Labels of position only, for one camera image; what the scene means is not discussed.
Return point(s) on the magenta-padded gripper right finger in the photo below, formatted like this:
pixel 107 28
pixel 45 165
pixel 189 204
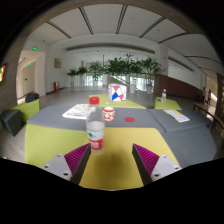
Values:
pixel 163 166

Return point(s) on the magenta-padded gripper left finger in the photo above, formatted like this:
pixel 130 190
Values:
pixel 58 165

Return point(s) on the red-capped clear water bottle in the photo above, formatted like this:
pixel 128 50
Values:
pixel 95 130

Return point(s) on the small clear water bottle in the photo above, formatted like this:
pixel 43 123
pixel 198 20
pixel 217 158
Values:
pixel 163 96

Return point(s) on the yellow and white leaflet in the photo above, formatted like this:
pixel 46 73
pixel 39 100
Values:
pixel 177 115

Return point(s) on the colourful printed magazine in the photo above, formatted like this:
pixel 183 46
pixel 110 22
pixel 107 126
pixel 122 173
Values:
pixel 77 111

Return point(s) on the small lime green table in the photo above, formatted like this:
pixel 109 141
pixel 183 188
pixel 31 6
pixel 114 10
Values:
pixel 170 105

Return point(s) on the lime green armchair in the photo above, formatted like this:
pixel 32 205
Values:
pixel 28 110

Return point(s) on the dark grey ottoman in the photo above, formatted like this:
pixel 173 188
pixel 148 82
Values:
pixel 10 121

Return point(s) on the large lime green table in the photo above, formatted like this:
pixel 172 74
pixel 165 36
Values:
pixel 133 104

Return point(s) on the wooden bench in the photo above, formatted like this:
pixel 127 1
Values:
pixel 208 113

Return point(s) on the red and white mug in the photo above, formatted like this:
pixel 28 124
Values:
pixel 109 114

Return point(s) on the black chair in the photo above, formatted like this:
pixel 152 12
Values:
pixel 32 97

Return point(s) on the red fire cabinet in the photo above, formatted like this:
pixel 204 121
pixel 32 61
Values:
pixel 56 86

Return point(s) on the red blue white cube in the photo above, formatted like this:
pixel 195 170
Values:
pixel 117 92

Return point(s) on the group of potted plants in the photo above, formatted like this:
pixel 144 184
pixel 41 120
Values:
pixel 116 66

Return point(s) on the green exit sign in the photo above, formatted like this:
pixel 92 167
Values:
pixel 34 48

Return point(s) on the framed wall picture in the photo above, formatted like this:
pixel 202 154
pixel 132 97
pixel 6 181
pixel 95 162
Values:
pixel 57 63

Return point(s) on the orange wall screen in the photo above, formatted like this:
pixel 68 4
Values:
pixel 2 73

